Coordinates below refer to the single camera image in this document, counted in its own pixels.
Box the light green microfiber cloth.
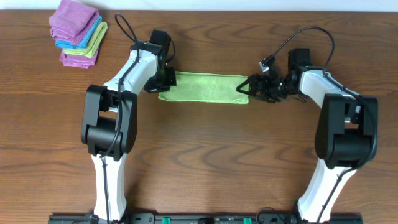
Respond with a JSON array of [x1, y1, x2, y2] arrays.
[[158, 71, 249, 105]]

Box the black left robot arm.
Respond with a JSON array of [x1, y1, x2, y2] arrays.
[[81, 29, 176, 223]]

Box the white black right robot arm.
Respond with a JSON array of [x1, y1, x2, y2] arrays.
[[236, 48, 378, 223]]

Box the bottom purple folded cloth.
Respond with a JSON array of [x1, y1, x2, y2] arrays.
[[60, 49, 99, 69]]

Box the top purple folded cloth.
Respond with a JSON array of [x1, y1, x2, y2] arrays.
[[49, 0, 100, 40]]

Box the green folded cloth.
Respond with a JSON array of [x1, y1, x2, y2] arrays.
[[62, 22, 108, 58]]

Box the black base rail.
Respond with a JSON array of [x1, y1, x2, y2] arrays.
[[47, 212, 364, 224]]

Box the purple folded cloth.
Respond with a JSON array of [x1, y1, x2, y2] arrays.
[[49, 0, 100, 40], [60, 49, 99, 69]]

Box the blue folded cloth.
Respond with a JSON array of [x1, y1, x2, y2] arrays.
[[55, 16, 102, 49]]

